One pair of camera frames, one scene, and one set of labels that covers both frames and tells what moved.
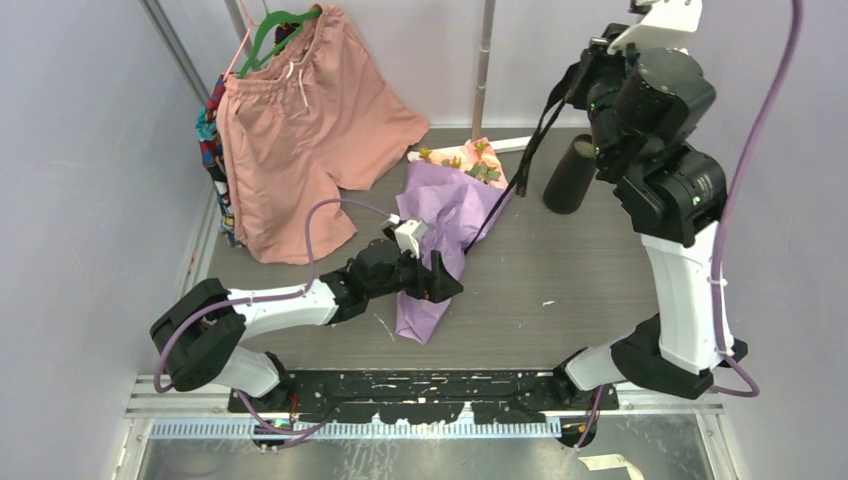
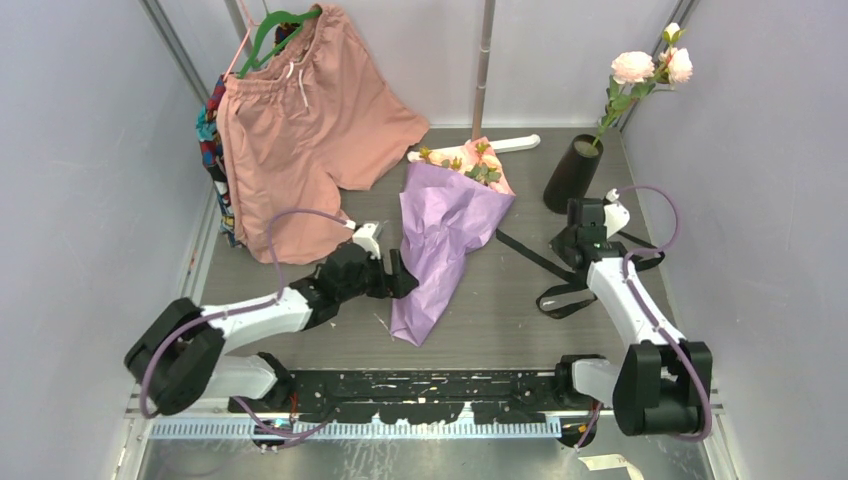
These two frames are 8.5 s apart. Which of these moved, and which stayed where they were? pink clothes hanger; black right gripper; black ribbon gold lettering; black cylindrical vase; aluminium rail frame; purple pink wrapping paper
Moved: black right gripper; black ribbon gold lettering
Stayed: black cylindrical vase; aluminium rail frame; pink clothes hanger; purple pink wrapping paper
